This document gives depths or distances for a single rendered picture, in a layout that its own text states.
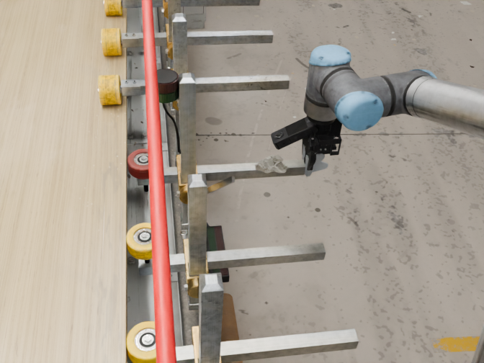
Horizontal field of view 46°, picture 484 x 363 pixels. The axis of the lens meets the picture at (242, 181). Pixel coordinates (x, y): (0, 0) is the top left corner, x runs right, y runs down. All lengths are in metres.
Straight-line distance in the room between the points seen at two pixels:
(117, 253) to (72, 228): 0.12
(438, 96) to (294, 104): 2.05
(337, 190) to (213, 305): 1.83
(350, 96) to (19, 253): 0.76
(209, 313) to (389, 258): 1.62
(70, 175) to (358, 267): 1.38
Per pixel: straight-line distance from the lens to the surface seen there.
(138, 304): 1.49
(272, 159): 1.48
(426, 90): 1.20
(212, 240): 1.50
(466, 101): 1.11
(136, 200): 1.72
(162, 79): 1.21
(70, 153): 1.47
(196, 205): 1.10
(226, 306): 2.12
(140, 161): 1.42
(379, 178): 2.81
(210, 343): 1.02
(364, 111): 1.21
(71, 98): 1.65
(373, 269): 2.42
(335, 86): 1.23
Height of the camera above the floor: 1.85
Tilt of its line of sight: 44 degrees down
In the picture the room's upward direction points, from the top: 4 degrees clockwise
